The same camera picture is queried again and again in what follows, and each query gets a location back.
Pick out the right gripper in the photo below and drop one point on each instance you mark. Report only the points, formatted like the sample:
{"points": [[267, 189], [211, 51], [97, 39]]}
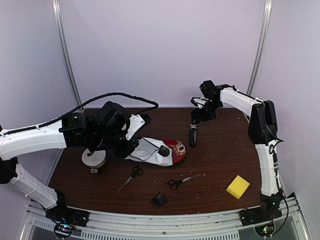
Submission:
{"points": [[199, 116]]}

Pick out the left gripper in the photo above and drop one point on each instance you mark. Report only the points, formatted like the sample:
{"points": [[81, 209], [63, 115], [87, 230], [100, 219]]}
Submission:
{"points": [[124, 152]]}

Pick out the white zipper pouch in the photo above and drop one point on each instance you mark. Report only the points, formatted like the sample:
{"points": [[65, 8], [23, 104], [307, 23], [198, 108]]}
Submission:
{"points": [[152, 151]]}

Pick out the black scissors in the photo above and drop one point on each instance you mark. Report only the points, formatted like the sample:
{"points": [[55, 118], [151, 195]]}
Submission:
{"points": [[136, 171], [174, 184]]}

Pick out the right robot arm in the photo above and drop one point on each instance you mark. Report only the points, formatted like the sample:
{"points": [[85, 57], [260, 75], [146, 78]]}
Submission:
{"points": [[262, 131]]}

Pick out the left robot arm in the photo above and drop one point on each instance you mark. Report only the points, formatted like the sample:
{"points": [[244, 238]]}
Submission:
{"points": [[110, 128]]}

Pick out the white ceramic bowl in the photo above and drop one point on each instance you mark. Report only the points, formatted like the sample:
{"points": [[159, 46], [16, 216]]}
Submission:
{"points": [[94, 161]]}

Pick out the red floral plate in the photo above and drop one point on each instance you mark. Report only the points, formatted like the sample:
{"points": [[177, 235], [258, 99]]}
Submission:
{"points": [[178, 150]]}

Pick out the black clipper guard comb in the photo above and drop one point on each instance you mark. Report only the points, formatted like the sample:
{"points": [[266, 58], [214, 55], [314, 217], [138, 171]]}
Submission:
{"points": [[158, 200]]}

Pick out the yellow sponge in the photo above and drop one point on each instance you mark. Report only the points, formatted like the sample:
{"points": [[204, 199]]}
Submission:
{"points": [[238, 187]]}

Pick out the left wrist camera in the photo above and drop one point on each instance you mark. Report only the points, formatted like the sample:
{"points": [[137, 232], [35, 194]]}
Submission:
{"points": [[134, 123]]}

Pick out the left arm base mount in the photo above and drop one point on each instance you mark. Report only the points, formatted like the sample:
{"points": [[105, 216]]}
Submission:
{"points": [[67, 215]]}

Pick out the front aluminium rail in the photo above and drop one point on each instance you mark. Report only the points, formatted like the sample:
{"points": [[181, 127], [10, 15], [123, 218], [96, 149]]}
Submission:
{"points": [[224, 225]]}

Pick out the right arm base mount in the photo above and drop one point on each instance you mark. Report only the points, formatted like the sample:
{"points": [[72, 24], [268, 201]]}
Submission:
{"points": [[259, 214]]}

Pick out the right aluminium frame post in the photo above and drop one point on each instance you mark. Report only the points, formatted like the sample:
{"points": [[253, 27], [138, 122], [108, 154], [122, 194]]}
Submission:
{"points": [[264, 30]]}

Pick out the aluminium frame post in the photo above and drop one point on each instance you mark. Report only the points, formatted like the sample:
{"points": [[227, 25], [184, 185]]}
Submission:
{"points": [[264, 30], [65, 53]]}

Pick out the left aluminium frame post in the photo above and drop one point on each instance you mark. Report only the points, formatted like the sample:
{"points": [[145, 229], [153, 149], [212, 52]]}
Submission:
{"points": [[65, 53]]}

